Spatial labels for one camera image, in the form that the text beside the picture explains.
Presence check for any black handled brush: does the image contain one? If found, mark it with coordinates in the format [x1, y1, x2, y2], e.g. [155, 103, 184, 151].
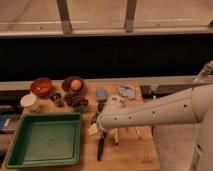
[90, 101, 108, 162]

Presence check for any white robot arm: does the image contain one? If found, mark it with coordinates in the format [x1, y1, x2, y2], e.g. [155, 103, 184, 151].
[88, 84, 213, 171]

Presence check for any small metal cup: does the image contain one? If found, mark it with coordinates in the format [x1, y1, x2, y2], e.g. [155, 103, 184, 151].
[50, 93, 63, 107]

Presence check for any white cup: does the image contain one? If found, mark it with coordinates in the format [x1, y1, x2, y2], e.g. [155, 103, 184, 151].
[20, 93, 40, 113]

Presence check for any cream spatula tool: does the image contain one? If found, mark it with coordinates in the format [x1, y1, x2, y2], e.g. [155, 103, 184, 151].
[109, 129, 119, 145]

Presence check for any blue sponge block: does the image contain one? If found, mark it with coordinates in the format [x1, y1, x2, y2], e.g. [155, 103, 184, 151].
[96, 87, 107, 101]

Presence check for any orange ball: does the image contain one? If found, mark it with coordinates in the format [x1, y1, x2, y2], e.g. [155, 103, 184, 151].
[70, 79, 82, 91]

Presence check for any dark maroon bowl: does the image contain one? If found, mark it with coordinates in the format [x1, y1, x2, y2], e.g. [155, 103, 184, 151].
[62, 76, 85, 94]

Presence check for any green plastic tray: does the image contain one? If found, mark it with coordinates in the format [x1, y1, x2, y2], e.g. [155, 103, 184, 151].
[6, 113, 82, 169]

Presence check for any crumpled blue cloth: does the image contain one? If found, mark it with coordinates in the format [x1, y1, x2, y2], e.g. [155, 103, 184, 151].
[119, 85, 136, 100]

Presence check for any red bowl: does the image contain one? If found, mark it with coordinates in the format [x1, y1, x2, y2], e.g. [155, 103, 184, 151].
[30, 78, 53, 97]

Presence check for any blue object at left edge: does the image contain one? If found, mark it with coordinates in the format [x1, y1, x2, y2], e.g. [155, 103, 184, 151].
[0, 115, 11, 131]

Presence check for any grey faucet fixture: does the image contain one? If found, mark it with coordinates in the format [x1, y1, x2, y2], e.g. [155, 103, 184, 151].
[194, 60, 213, 82]

